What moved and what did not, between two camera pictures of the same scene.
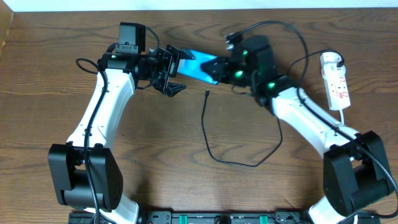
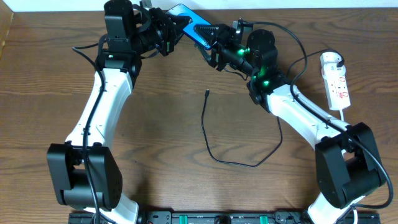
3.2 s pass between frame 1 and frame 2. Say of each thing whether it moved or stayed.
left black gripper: moved
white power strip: stayed
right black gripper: moved
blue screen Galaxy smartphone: moved
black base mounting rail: stayed
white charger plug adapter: stayed
